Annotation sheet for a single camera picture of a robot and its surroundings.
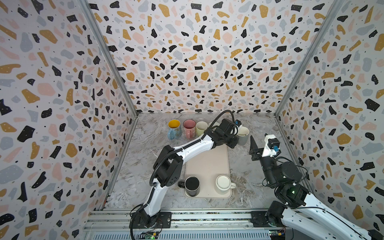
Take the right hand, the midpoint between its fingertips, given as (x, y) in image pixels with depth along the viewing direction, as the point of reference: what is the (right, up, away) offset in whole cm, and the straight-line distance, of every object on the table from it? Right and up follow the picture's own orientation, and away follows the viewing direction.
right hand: (258, 134), depth 63 cm
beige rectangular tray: (-21, -22, +29) cm, 42 cm away
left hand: (-3, -3, +22) cm, 22 cm away
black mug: (-29, -27, +14) cm, 42 cm away
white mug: (-13, -26, +16) cm, 33 cm away
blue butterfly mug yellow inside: (-42, +1, +37) cm, 56 cm away
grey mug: (-1, -1, +22) cm, 22 cm away
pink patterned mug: (-32, +2, +37) cm, 49 cm away
